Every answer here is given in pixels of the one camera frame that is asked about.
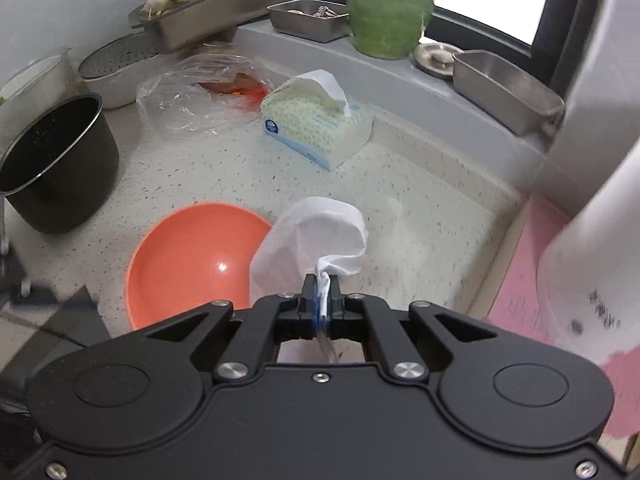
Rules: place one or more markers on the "white electric kettle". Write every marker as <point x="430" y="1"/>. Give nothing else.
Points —
<point x="590" y="260"/>

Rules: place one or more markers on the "orange footed bowl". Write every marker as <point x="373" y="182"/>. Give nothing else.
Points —
<point x="190" y="260"/>

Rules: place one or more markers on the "black window frame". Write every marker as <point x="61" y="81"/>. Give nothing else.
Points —
<point x="570" y="20"/>

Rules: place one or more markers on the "soft facial tissue pack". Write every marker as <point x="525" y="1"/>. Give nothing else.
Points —
<point x="310" y="125"/>

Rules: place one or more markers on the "garlic bulb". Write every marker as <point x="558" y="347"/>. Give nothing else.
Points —
<point x="155" y="5"/>

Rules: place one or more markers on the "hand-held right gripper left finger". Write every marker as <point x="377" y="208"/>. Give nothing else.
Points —
<point x="314" y="305"/>

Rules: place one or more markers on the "white strainer bowl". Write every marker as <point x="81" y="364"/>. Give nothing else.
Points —
<point x="115" y="80"/>

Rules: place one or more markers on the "large steel tray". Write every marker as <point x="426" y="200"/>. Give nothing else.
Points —
<point x="215" y="15"/>

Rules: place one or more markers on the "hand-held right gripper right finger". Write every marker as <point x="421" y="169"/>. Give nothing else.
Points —
<point x="334" y="305"/>

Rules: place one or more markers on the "black rice cooker pot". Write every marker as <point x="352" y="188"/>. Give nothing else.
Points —
<point x="75" y="185"/>

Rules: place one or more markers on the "small steel tray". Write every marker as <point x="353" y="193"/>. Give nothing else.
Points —
<point x="300" y="27"/>

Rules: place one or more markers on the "clear plastic bag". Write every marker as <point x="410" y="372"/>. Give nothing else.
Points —
<point x="180" y="100"/>

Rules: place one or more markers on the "glass mixing bowl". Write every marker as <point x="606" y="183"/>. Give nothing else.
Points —
<point x="67" y="75"/>

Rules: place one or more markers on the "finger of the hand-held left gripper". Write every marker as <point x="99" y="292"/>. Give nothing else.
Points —
<point x="22" y="275"/>

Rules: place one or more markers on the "meat pieces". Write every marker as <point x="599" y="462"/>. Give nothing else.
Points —
<point x="325" y="11"/>

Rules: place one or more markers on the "deep steel tray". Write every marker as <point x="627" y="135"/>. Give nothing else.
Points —
<point x="500" y="90"/>

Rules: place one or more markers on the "round steel lid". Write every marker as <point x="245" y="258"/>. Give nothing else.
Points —
<point x="435" y="57"/>

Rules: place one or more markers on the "white paper tissue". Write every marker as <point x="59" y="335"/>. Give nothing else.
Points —
<point x="310" y="235"/>

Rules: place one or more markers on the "green vase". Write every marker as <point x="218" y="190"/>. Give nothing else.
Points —
<point x="390" y="10"/>

